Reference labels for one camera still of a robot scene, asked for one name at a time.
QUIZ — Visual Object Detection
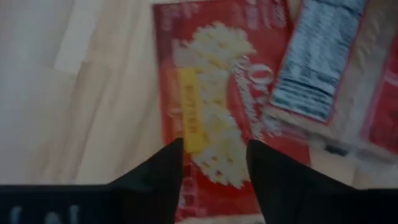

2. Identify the red popcorn bag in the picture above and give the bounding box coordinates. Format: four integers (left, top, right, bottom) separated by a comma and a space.
151, 0, 312, 223
262, 0, 398, 164

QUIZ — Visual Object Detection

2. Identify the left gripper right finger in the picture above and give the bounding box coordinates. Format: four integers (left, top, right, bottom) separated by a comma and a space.
246, 139, 357, 224

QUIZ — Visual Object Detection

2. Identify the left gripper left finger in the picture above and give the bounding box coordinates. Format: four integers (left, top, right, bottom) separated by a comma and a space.
108, 138, 185, 224

